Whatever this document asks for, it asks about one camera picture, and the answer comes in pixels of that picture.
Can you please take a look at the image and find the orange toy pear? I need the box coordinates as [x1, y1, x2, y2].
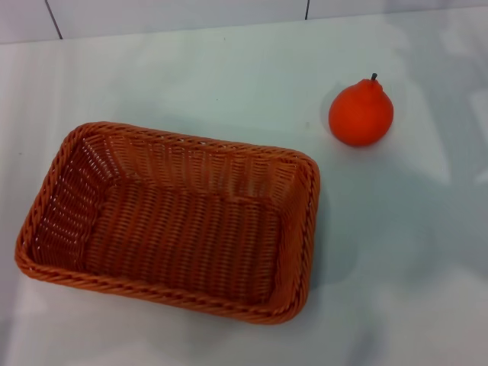
[329, 72, 395, 147]

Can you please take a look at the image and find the orange woven rectangular basket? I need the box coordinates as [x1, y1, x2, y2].
[14, 120, 323, 326]

